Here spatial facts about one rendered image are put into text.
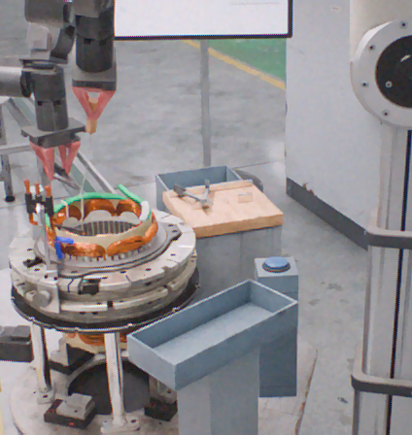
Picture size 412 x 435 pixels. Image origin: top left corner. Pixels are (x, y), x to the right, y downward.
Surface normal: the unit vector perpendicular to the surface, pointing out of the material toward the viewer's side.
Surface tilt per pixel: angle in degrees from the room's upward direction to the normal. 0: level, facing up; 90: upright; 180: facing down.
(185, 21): 83
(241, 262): 90
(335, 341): 0
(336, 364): 0
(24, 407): 0
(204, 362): 90
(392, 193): 90
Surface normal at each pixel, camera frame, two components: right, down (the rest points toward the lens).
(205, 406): -0.75, 0.29
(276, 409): -0.03, -0.92
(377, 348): -0.26, 0.39
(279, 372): 0.04, 0.39
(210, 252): 0.30, 0.37
